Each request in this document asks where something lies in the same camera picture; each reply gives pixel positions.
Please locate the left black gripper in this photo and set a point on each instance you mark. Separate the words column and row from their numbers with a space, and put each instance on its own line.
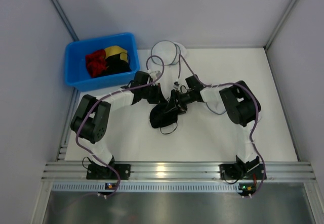
column 157, row 94

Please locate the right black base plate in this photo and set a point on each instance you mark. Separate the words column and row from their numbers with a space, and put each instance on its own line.
column 235, row 171

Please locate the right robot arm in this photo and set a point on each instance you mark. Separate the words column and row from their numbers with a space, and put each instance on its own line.
column 241, row 107

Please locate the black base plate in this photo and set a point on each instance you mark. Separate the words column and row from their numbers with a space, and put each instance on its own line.
column 97, row 172
column 235, row 171

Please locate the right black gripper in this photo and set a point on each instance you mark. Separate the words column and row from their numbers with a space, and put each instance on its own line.
column 175, row 100

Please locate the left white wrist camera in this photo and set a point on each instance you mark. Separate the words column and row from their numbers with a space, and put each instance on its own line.
column 155, row 74

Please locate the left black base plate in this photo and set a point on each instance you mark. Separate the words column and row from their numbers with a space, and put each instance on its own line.
column 97, row 172

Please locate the blue plastic bin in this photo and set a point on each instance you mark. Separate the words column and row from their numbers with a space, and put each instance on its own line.
column 75, row 72

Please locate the white mesh laundry bag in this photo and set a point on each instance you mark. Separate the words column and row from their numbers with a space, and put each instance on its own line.
column 168, row 51
column 216, row 107

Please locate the red garment in bin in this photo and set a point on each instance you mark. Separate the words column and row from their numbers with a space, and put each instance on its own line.
column 96, row 64

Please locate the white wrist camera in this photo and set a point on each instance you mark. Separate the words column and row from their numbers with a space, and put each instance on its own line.
column 177, row 85
column 155, row 74

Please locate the black garment in bin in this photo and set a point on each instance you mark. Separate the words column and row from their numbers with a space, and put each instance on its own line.
column 117, row 64

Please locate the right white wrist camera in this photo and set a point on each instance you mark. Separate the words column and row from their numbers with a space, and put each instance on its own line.
column 177, row 85

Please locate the perforated cable duct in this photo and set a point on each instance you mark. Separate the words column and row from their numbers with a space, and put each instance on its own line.
column 147, row 187

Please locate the yellow bra in bin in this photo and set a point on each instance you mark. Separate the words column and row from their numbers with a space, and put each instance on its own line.
column 116, row 50

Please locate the black bra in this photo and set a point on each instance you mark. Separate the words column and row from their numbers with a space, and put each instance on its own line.
column 164, row 116

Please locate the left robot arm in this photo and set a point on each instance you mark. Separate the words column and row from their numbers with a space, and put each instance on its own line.
column 90, row 120

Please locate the aluminium mounting rail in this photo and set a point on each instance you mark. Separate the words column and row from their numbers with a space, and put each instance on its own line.
column 280, row 172

